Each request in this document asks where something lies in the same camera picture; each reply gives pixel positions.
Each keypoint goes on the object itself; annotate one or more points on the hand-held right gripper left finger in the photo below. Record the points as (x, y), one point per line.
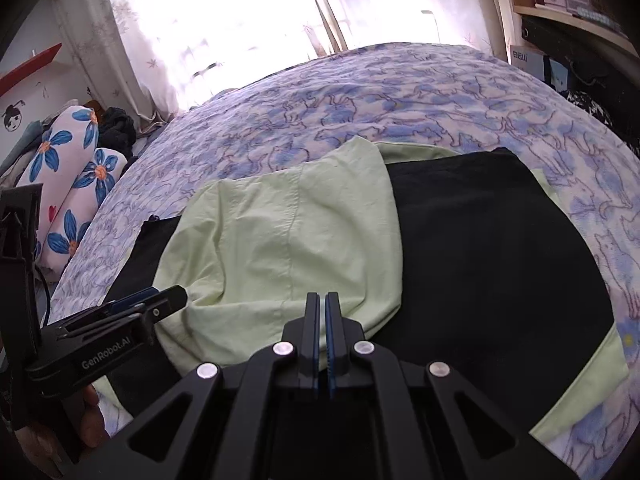
(312, 355)

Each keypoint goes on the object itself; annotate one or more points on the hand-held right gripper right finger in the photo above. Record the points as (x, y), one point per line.
(331, 355)

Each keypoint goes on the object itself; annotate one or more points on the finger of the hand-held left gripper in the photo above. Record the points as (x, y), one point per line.
(125, 301)
(167, 300)

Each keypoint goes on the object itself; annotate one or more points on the green and black jacket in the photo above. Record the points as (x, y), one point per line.
(300, 235)

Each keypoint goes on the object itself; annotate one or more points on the dark clothes heap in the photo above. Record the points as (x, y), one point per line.
(117, 127)

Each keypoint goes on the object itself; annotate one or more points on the person's left hand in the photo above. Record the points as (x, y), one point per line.
(95, 420)

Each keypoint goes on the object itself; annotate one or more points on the grey folded cloth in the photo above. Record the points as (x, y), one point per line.
(20, 147)

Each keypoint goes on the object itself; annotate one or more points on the red board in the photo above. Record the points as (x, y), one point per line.
(27, 70)

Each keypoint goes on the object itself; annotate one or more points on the cat print fleece blanket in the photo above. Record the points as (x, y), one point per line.
(350, 95)

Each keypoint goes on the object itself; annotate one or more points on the white floral curtain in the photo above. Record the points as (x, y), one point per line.
(200, 30)
(415, 5)

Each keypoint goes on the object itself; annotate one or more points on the white and blue box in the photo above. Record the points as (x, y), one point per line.
(525, 62)

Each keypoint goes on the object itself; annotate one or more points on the black and white patterned cloth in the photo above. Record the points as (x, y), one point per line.
(590, 107)

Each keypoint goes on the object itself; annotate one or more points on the small blue box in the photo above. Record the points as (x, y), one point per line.
(559, 72)

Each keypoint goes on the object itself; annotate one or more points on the black bar under shelf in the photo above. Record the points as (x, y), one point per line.
(575, 42)

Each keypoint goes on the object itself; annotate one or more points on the wooden shelf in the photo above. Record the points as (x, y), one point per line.
(575, 20)

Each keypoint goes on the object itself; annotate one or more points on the cartoon face wall sticker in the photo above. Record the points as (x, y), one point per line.
(12, 117)

